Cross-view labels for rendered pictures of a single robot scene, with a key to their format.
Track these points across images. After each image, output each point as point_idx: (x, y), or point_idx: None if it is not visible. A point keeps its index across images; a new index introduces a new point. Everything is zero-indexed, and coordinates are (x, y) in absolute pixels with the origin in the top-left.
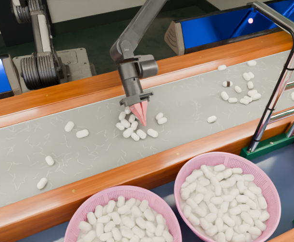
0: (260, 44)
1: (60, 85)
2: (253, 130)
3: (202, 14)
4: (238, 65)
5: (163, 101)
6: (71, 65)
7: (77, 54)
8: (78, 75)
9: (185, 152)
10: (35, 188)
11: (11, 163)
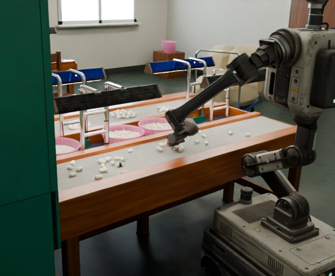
0: (87, 187)
1: (230, 151)
2: (107, 145)
3: (146, 85)
4: None
5: (162, 156)
6: (292, 246)
7: (301, 260)
8: (272, 237)
9: (142, 138)
10: (201, 132)
11: (220, 136)
